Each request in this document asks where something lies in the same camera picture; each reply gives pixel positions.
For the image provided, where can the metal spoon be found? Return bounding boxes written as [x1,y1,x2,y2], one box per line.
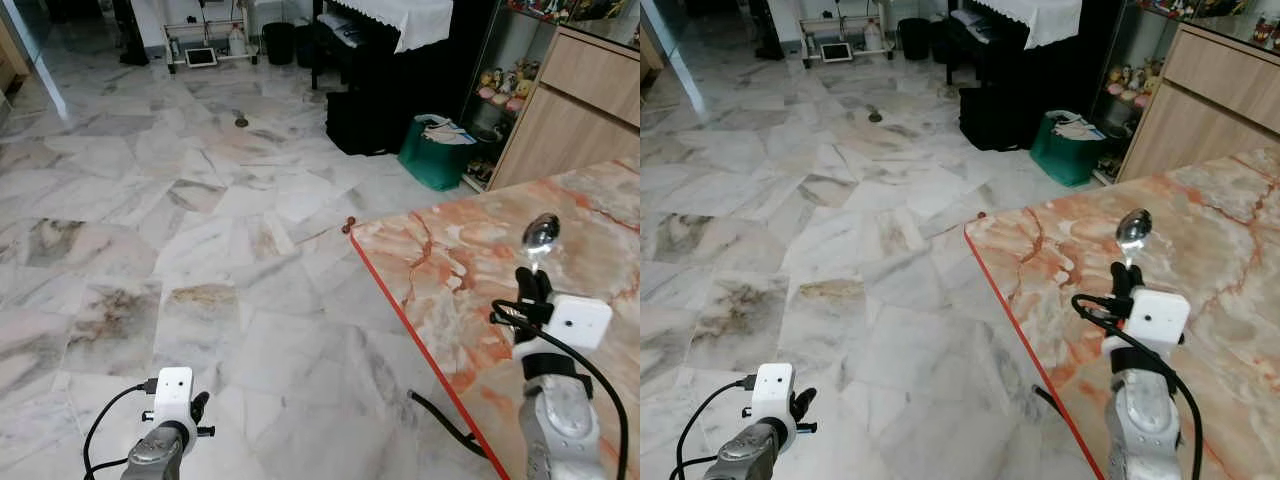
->
[521,212,562,279]
[1116,207,1154,271]

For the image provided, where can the green bag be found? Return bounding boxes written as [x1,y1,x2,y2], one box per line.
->
[1029,110,1109,189]
[397,115,481,193]

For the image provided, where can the white papers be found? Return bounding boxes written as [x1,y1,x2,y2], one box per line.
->
[418,113,479,147]
[1050,110,1106,143]

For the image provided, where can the light wooden cabinet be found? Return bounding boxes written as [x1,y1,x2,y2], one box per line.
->
[1114,22,1280,184]
[486,24,641,193]

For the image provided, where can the glass display cabinet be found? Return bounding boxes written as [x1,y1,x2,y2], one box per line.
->
[1090,0,1191,186]
[458,0,561,193]

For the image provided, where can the black bag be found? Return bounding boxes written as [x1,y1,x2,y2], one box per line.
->
[324,88,417,158]
[957,84,1047,153]

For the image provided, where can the black upright piano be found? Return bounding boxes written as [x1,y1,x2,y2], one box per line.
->
[308,0,501,156]
[945,0,1131,151]

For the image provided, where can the wooden door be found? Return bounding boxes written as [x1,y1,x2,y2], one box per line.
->
[640,20,666,86]
[0,15,31,96]

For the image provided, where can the white lace cloth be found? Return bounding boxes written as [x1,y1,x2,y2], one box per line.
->
[973,0,1084,50]
[328,0,455,54]

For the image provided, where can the black waste bin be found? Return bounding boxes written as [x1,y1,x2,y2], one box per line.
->
[261,21,297,67]
[896,17,932,62]

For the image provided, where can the black floor stand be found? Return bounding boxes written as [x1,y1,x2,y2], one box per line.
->
[748,0,787,62]
[110,0,151,67]

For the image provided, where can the white trolley cart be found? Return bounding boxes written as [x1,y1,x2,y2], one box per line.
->
[162,0,257,74]
[796,0,895,70]

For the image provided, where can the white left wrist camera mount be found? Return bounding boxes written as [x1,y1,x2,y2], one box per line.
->
[751,362,797,451]
[152,366,197,429]

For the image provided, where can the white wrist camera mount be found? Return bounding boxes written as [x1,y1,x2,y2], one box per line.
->
[152,366,197,429]
[1125,288,1192,357]
[751,362,797,451]
[545,294,614,352]

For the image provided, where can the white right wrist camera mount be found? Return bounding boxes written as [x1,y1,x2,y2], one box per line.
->
[1125,288,1192,357]
[545,294,614,352]

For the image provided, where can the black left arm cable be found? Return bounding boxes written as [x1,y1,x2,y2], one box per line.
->
[673,374,758,480]
[81,378,161,480]

